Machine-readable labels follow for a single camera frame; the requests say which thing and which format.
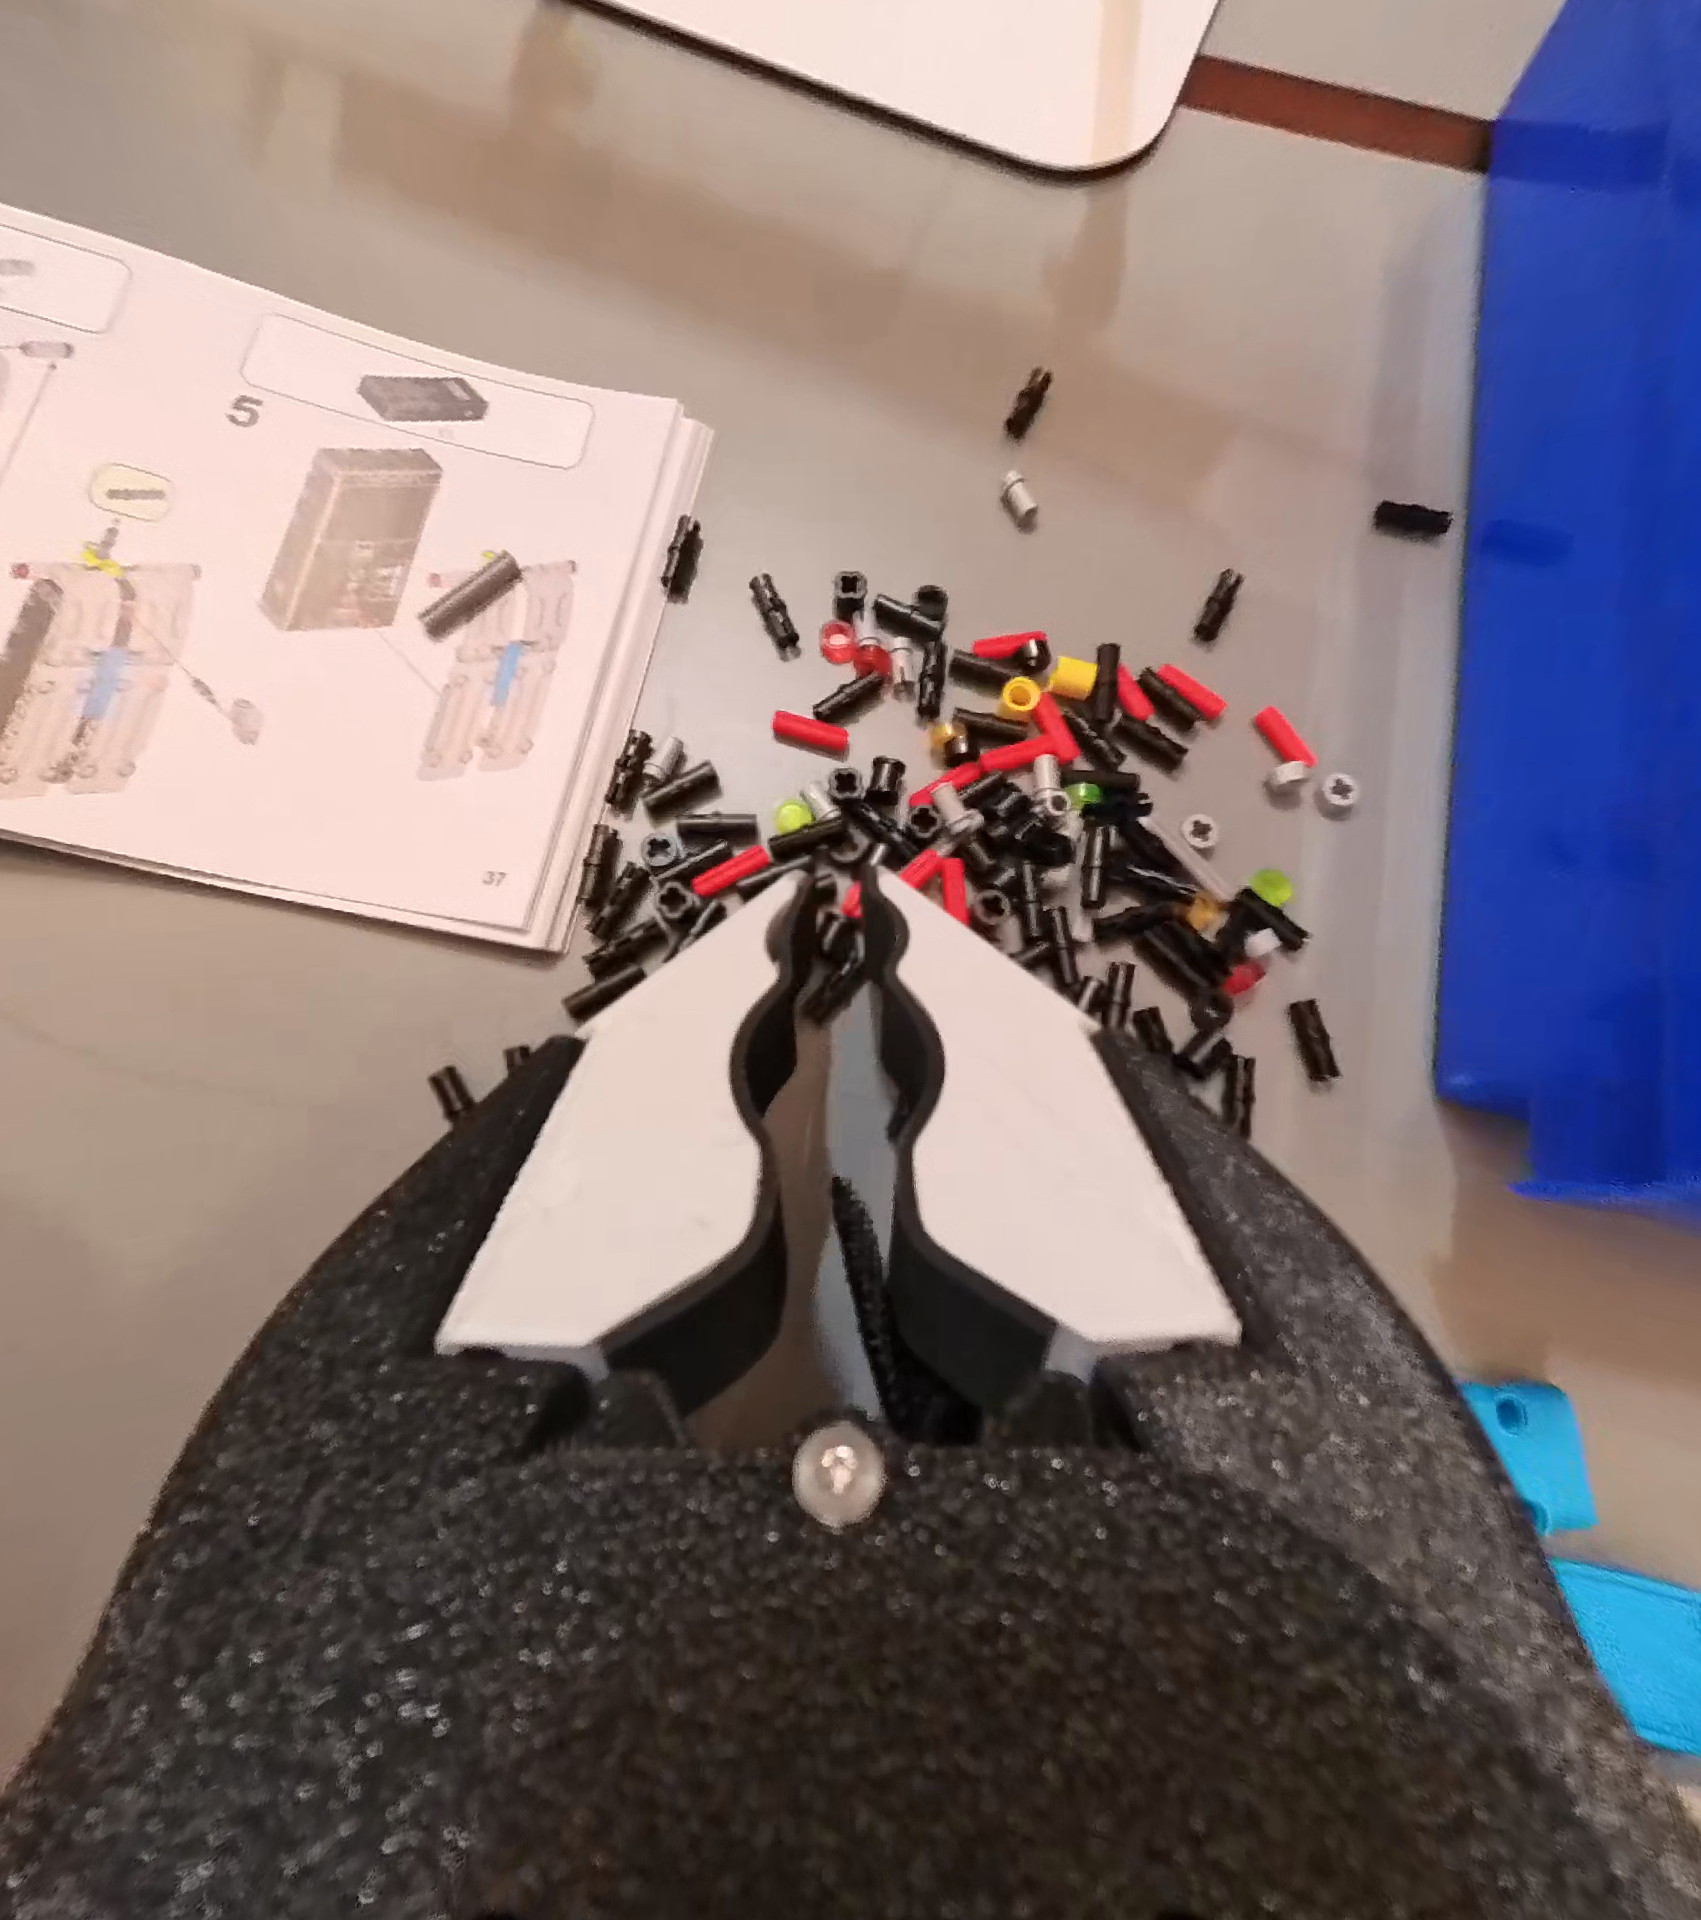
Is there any pile of small toy pegs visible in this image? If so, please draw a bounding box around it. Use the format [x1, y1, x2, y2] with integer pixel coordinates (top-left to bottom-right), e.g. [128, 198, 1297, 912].
[426, 562, 1369, 1142]

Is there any blue toy panel with tabs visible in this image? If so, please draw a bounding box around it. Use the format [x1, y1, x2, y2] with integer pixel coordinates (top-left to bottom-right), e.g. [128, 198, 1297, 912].
[1547, 1559, 1701, 1767]

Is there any dark grey toy axle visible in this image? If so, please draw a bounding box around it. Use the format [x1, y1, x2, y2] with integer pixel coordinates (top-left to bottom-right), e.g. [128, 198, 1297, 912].
[420, 549, 522, 633]

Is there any white desk stand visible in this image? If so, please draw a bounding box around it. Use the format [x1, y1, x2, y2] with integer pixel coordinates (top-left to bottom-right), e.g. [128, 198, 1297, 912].
[594, 0, 1226, 181]

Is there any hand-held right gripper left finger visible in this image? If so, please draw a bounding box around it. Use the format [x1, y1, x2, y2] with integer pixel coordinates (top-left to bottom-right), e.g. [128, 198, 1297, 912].
[436, 869, 811, 1361]

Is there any blue plastic bin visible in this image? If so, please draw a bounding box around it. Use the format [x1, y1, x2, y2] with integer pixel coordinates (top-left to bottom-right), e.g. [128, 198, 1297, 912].
[1436, 0, 1701, 1244]

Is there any grey desk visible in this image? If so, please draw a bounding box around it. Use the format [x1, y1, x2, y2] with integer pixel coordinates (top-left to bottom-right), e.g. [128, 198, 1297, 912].
[0, 0, 1701, 1920]

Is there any white instruction booklet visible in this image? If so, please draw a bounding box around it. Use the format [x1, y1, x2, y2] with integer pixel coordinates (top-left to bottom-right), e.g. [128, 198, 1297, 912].
[0, 186, 717, 954]

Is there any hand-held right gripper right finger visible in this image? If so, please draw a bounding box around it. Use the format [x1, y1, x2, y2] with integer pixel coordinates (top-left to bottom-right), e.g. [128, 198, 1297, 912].
[851, 869, 1242, 1361]

